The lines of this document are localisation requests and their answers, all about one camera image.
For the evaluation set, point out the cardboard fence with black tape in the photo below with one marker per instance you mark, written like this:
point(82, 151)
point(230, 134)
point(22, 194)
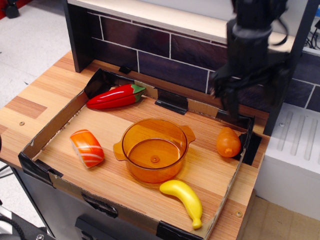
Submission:
point(107, 197)

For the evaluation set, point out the orange toy carrot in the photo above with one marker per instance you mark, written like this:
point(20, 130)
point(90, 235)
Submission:
point(228, 143)

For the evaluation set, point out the red toy chili pepper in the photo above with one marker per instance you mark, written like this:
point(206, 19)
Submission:
point(120, 96)

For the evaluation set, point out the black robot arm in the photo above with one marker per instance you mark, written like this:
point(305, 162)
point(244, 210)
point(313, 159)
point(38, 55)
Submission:
point(262, 9)

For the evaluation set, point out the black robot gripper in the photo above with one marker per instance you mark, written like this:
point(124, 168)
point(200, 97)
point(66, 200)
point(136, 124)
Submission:
point(250, 63)

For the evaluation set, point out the yellow toy banana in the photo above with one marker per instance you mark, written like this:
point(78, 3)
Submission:
point(188, 197)

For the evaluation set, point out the white grooved side panel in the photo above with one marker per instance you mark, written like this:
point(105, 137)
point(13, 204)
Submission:
point(289, 175)

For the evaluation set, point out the orange transparent plastic pot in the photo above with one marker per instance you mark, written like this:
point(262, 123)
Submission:
point(154, 149)

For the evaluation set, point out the dark brick backsplash shelf unit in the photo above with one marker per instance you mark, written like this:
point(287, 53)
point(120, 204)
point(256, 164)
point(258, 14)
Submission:
point(181, 51)

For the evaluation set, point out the salmon sushi toy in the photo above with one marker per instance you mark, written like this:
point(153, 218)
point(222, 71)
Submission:
point(87, 148)

